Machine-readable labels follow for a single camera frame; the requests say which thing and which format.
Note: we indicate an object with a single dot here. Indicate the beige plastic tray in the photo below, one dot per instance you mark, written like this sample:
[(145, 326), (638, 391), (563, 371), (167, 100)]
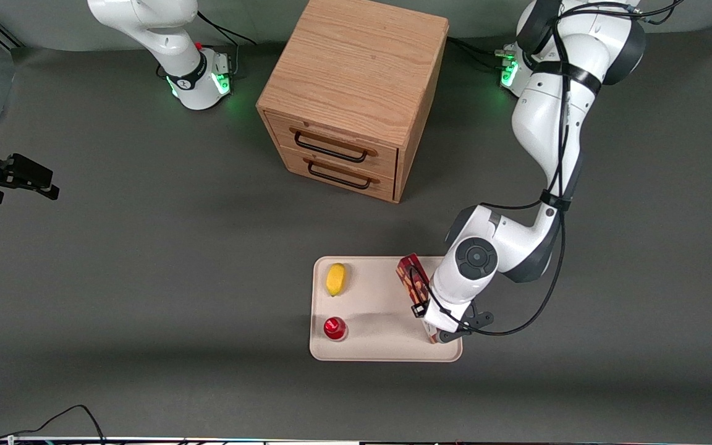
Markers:
[(368, 321)]

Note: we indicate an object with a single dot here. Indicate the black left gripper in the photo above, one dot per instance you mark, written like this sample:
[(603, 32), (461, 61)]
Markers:
[(419, 312)]

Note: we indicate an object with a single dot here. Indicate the wooden drawer cabinet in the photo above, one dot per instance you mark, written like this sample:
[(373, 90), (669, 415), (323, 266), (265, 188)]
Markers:
[(356, 62)]

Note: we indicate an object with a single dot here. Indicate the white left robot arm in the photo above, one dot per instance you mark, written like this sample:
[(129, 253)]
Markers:
[(547, 123)]

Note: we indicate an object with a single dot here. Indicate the yellow lemon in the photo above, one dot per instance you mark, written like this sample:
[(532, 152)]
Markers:
[(335, 279)]

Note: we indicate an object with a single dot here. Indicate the small red cup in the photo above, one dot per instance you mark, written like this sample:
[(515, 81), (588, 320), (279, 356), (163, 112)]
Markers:
[(334, 328)]

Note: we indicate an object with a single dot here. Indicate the red cookie box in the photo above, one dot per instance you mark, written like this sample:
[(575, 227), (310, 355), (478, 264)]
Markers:
[(408, 273)]

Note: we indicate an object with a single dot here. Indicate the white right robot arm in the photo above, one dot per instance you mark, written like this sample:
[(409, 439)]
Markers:
[(170, 43)]

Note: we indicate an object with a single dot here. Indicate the wooden drawer front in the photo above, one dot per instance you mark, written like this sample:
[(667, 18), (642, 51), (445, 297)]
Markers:
[(337, 139), (347, 182)]

